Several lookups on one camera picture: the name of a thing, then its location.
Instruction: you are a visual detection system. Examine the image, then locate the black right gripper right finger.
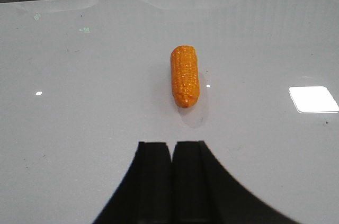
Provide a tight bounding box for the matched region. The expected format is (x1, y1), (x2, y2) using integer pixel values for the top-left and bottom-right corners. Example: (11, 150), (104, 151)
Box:
(172, 141), (294, 223)

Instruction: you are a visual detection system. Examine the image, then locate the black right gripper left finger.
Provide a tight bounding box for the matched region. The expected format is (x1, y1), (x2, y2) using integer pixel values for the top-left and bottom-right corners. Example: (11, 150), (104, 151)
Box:
(94, 142), (172, 223)

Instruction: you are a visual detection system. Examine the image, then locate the orange toy corn cob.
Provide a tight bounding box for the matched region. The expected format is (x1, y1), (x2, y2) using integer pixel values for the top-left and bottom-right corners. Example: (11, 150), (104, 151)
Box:
(170, 46), (200, 109)

